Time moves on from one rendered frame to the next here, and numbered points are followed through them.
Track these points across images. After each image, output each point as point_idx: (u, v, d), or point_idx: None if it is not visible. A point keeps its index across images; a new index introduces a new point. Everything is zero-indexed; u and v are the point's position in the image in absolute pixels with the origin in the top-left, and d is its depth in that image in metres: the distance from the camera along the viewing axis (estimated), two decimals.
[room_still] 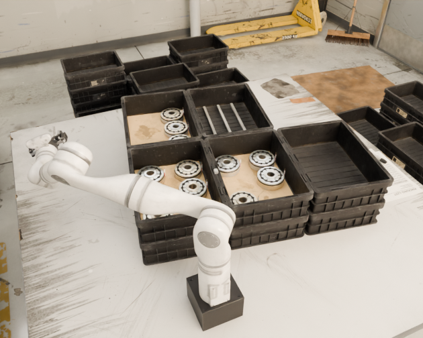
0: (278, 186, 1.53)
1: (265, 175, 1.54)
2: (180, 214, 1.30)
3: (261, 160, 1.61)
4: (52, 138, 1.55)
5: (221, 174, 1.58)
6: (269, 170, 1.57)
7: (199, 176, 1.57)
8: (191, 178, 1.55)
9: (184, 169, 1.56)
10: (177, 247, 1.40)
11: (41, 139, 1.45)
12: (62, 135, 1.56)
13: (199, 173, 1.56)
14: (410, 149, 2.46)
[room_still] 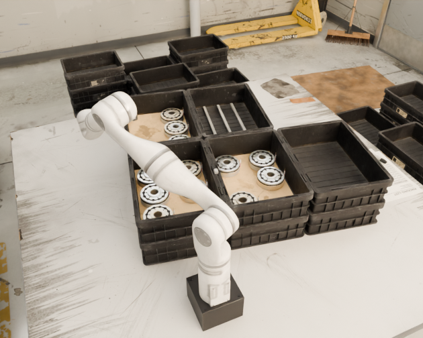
0: (278, 186, 1.53)
1: (265, 175, 1.54)
2: (180, 214, 1.30)
3: (261, 160, 1.61)
4: None
5: (221, 174, 1.58)
6: (269, 170, 1.57)
7: (199, 176, 1.57)
8: None
9: None
10: (177, 247, 1.40)
11: None
12: None
13: (199, 173, 1.56)
14: (410, 149, 2.46)
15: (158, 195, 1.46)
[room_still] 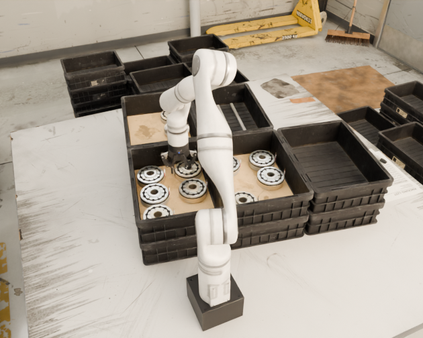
0: (278, 186, 1.53)
1: (265, 175, 1.54)
2: (180, 214, 1.30)
3: (261, 160, 1.61)
4: None
5: None
6: (269, 170, 1.57)
7: (199, 176, 1.57)
8: (192, 178, 1.55)
9: (185, 169, 1.57)
10: (177, 247, 1.40)
11: None
12: (193, 156, 1.56)
13: (199, 173, 1.56)
14: (410, 149, 2.46)
15: (158, 195, 1.46)
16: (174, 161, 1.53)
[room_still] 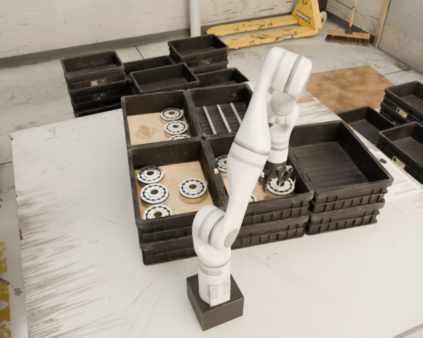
0: None
1: None
2: (180, 214, 1.30)
3: None
4: None
5: (221, 174, 1.58)
6: None
7: (293, 192, 1.46)
8: (287, 195, 1.43)
9: (278, 186, 1.45)
10: (177, 247, 1.40)
11: None
12: (286, 171, 1.44)
13: (293, 190, 1.45)
14: (410, 149, 2.46)
15: (158, 195, 1.46)
16: (269, 179, 1.41)
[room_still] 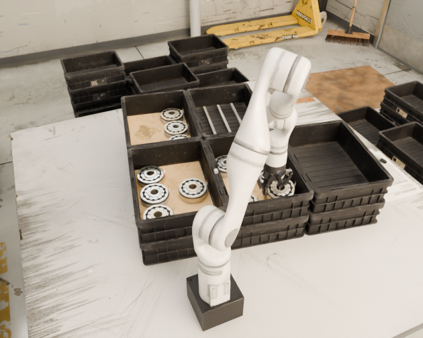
0: None
1: None
2: (180, 214, 1.30)
3: None
4: None
5: (221, 174, 1.58)
6: None
7: (293, 195, 1.47)
8: None
9: (278, 190, 1.45)
10: (177, 247, 1.40)
11: None
12: (286, 174, 1.45)
13: (293, 193, 1.45)
14: (410, 149, 2.46)
15: (158, 195, 1.46)
16: (268, 182, 1.42)
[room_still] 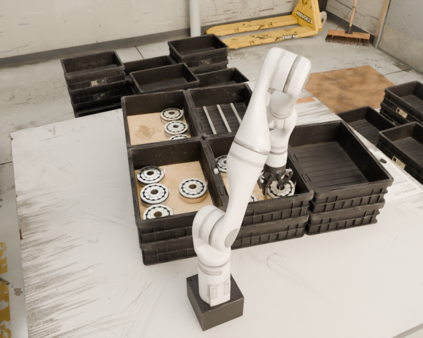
0: None
1: None
2: (180, 214, 1.30)
3: None
4: None
5: (221, 174, 1.58)
6: None
7: (293, 195, 1.47)
8: None
9: (278, 190, 1.45)
10: (177, 247, 1.40)
11: None
12: (286, 174, 1.45)
13: (293, 193, 1.45)
14: (410, 149, 2.46)
15: (158, 195, 1.46)
16: (268, 182, 1.42)
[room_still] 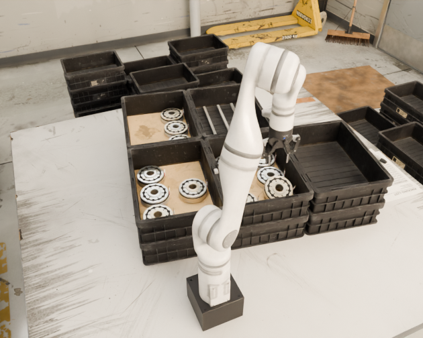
0: None
1: (265, 175, 1.54)
2: (180, 214, 1.30)
3: (261, 160, 1.61)
4: None
5: None
6: (269, 170, 1.57)
7: None
8: None
9: (276, 190, 1.45)
10: (177, 247, 1.40)
11: None
12: (294, 141, 1.36)
13: None
14: (410, 149, 2.46)
15: (158, 195, 1.46)
16: (273, 149, 1.32)
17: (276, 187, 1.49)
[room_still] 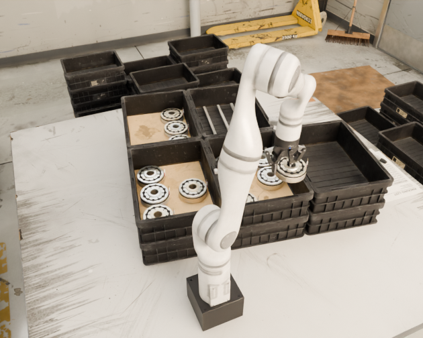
0: (278, 186, 1.53)
1: (265, 175, 1.54)
2: (180, 214, 1.30)
3: (261, 160, 1.61)
4: None
5: None
6: (269, 170, 1.57)
7: (305, 174, 1.35)
8: (299, 177, 1.32)
9: (289, 167, 1.34)
10: (177, 247, 1.40)
11: None
12: (298, 151, 1.33)
13: (305, 172, 1.34)
14: (410, 149, 2.46)
15: (158, 195, 1.46)
16: (279, 158, 1.30)
17: None
